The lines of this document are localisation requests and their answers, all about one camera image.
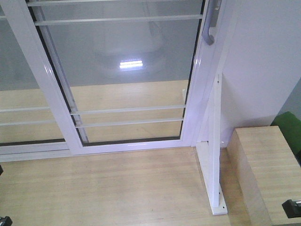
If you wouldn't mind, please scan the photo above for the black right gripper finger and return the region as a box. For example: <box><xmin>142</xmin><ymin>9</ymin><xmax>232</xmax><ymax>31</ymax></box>
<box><xmin>282</xmin><ymin>200</ymin><xmax>301</xmax><ymax>218</ymax></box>

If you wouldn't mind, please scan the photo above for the white framed sliding glass door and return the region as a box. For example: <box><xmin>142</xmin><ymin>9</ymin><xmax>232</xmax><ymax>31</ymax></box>
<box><xmin>0</xmin><ymin>0</ymin><xmax>223</xmax><ymax>155</ymax></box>

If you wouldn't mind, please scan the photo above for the grey door handle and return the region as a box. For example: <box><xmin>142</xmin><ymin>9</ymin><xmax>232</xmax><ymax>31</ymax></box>
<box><xmin>202</xmin><ymin>0</ymin><xmax>222</xmax><ymax>46</ymax></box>

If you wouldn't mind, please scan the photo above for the wooden box step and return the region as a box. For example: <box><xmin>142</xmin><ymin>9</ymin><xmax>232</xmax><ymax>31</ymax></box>
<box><xmin>227</xmin><ymin>126</ymin><xmax>301</xmax><ymax>226</ymax></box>

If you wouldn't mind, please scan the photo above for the green object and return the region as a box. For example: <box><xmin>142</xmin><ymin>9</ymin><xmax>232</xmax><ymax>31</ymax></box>
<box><xmin>271</xmin><ymin>112</ymin><xmax>301</xmax><ymax>165</ymax></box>

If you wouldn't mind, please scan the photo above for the white triangular support bracket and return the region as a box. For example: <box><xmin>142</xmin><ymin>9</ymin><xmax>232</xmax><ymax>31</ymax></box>
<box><xmin>196</xmin><ymin>74</ymin><xmax>228</xmax><ymax>215</ymax></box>

